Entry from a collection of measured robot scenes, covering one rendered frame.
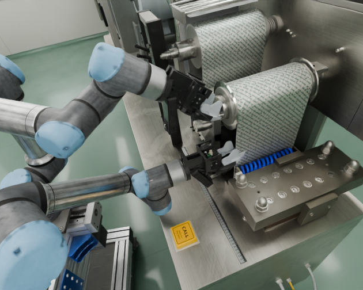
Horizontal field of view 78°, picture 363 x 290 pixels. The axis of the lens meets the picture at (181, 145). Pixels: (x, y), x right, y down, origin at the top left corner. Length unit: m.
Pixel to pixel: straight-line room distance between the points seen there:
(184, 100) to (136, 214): 1.52
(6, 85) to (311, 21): 0.92
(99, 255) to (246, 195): 1.18
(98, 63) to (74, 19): 5.67
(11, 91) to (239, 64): 0.73
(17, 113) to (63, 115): 0.11
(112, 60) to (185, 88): 0.18
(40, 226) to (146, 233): 1.42
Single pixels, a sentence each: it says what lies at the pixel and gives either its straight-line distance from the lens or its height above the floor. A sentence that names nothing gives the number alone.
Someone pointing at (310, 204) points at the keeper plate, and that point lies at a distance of 0.77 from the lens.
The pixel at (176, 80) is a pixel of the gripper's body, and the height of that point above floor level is 1.39.
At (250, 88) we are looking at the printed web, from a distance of 0.65.
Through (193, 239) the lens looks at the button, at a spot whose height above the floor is 0.92.
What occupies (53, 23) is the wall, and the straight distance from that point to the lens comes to 6.19.
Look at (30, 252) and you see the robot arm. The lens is 0.47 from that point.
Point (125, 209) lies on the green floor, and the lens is 2.02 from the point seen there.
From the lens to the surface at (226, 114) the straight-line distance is 0.65.
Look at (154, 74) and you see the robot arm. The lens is 0.50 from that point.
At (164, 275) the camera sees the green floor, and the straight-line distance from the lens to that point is 1.73.
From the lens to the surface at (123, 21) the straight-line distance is 1.51.
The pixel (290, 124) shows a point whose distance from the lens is 0.80.
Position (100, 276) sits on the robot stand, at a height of 0.21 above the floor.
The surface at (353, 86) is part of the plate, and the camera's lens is 0.79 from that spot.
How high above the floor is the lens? 1.65
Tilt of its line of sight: 44 degrees down
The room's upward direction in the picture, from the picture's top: 10 degrees counter-clockwise
